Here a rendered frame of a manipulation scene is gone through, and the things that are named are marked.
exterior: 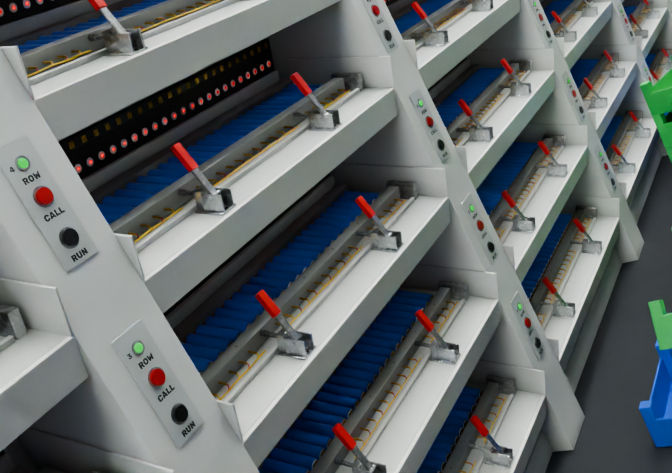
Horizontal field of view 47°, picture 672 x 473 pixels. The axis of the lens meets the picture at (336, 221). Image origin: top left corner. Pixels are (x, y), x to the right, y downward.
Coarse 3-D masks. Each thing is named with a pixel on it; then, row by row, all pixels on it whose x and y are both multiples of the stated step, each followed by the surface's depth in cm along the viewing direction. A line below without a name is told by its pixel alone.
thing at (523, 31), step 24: (528, 0) 179; (504, 24) 181; (528, 24) 179; (480, 48) 187; (504, 48) 184; (528, 48) 181; (552, 48) 183; (552, 96) 184; (552, 120) 186; (576, 120) 184; (600, 144) 192; (600, 168) 188; (576, 192) 192; (600, 192) 189; (624, 216) 192; (624, 240) 192
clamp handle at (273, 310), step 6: (258, 294) 92; (264, 294) 92; (258, 300) 92; (264, 300) 92; (270, 300) 93; (264, 306) 92; (270, 306) 92; (276, 306) 93; (270, 312) 92; (276, 312) 92; (276, 318) 92; (282, 318) 93; (282, 324) 92; (288, 324) 93; (288, 330) 92; (294, 330) 93; (288, 336) 94; (294, 336) 93
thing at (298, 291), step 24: (384, 192) 126; (360, 216) 120; (384, 216) 121; (336, 240) 114; (312, 264) 108; (336, 264) 111; (288, 288) 103; (312, 288) 106; (264, 312) 98; (288, 312) 101; (240, 336) 94; (216, 360) 90; (240, 360) 92; (216, 384) 88
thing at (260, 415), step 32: (320, 192) 128; (416, 192) 128; (288, 224) 121; (384, 224) 121; (416, 224) 120; (384, 256) 112; (416, 256) 117; (320, 288) 107; (352, 288) 105; (384, 288) 108; (288, 320) 100; (320, 320) 99; (352, 320) 100; (320, 352) 93; (256, 384) 89; (288, 384) 88; (320, 384) 94; (256, 416) 84; (288, 416) 88; (256, 448) 83
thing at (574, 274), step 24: (576, 216) 188; (600, 216) 191; (552, 240) 181; (576, 240) 182; (600, 240) 181; (552, 264) 170; (576, 264) 173; (600, 264) 172; (528, 288) 163; (552, 288) 155; (576, 288) 164; (552, 312) 157; (576, 312) 156; (552, 336) 150; (576, 336) 155
